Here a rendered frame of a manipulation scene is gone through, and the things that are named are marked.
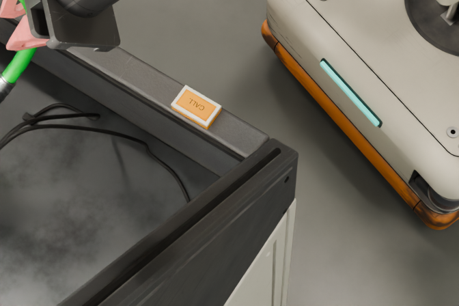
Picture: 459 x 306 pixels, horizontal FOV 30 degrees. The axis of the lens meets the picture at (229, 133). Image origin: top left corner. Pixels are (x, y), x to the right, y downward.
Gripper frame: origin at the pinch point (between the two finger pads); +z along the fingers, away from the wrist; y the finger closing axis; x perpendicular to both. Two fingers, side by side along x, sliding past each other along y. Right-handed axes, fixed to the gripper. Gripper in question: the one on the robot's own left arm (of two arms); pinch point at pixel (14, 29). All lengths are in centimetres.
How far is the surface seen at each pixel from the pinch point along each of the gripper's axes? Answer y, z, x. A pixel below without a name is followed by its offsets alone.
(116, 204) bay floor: 11.8, 24.1, 27.2
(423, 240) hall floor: 24, 41, 126
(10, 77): 3.0, 3.8, 1.3
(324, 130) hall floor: -6, 56, 121
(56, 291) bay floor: 20.7, 29.2, 19.4
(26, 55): 2.0, 1.1, 1.5
